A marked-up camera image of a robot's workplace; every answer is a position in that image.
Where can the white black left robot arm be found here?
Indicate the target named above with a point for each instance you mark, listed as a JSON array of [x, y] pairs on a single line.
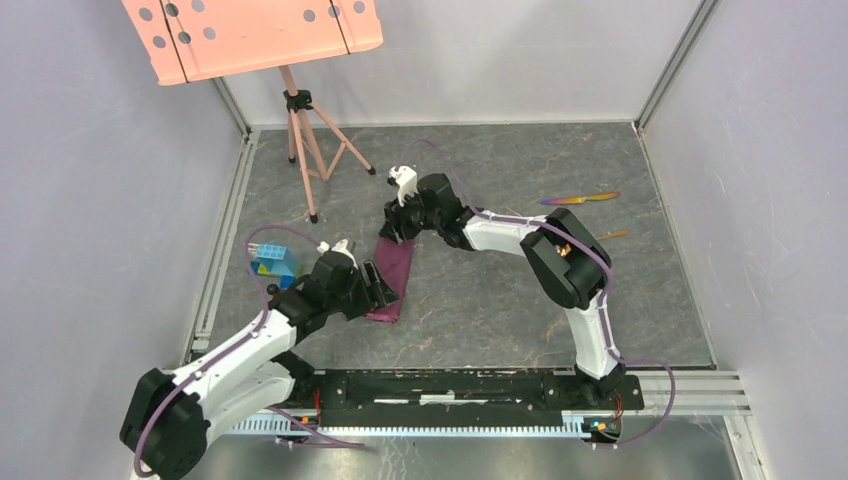
[[174, 417]]

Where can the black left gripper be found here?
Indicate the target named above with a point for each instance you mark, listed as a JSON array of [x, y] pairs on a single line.
[[372, 296]]

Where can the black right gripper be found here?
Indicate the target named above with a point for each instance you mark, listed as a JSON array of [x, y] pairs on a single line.
[[395, 216]]

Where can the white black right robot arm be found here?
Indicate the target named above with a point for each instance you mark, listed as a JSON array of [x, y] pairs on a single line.
[[571, 267]]

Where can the magenta satin napkin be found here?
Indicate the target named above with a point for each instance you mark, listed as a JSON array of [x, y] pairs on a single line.
[[392, 278]]

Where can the pink music stand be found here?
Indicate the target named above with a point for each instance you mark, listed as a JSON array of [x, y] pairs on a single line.
[[188, 41]]

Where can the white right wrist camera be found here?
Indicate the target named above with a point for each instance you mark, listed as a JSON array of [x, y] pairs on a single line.
[[405, 180]]

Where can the colourful toy block set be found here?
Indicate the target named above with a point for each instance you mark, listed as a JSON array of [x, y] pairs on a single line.
[[276, 266]]

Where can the gold spoon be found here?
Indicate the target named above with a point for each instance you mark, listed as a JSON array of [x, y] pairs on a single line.
[[613, 234]]

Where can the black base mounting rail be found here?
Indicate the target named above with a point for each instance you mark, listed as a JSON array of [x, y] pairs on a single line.
[[464, 398]]

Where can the iridescent rainbow knife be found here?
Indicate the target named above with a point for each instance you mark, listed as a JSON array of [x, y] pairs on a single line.
[[577, 200]]

